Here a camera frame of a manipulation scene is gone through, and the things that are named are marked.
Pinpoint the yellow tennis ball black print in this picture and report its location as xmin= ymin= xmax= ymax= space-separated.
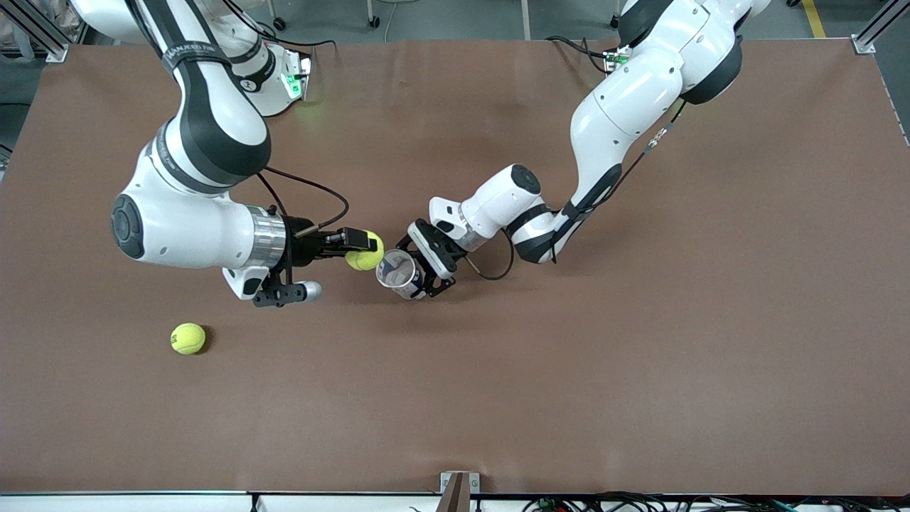
xmin=346 ymin=233 xmax=385 ymax=272

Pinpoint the clear tennis ball can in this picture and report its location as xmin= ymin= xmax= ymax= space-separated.
xmin=375 ymin=248 xmax=429 ymax=302

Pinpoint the yellow tennis ball brown print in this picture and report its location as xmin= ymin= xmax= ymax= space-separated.
xmin=170 ymin=323 xmax=207 ymax=356

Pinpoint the brown paper table cover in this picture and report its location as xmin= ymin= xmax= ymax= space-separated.
xmin=0 ymin=37 xmax=910 ymax=496

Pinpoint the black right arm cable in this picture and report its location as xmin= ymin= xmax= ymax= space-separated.
xmin=255 ymin=166 xmax=350 ymax=237

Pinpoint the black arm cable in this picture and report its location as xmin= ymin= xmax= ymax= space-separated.
xmin=466 ymin=100 xmax=687 ymax=282
xmin=255 ymin=166 xmax=350 ymax=237

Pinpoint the black base cable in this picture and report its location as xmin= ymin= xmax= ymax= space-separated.
xmin=220 ymin=0 xmax=338 ymax=50
xmin=546 ymin=36 xmax=609 ymax=75

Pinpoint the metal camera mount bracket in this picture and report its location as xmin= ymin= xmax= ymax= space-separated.
xmin=439 ymin=471 xmax=481 ymax=512

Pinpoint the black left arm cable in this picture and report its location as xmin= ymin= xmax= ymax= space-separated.
xmin=466 ymin=100 xmax=687 ymax=282

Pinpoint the black cable bundle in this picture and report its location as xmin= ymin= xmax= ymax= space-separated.
xmin=523 ymin=491 xmax=910 ymax=512

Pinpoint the aluminium frame profile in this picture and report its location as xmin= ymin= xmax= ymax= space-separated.
xmin=853 ymin=0 xmax=910 ymax=55
xmin=0 ymin=0 xmax=70 ymax=63

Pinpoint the white table edge rail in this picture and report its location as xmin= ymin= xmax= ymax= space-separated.
xmin=0 ymin=491 xmax=441 ymax=512

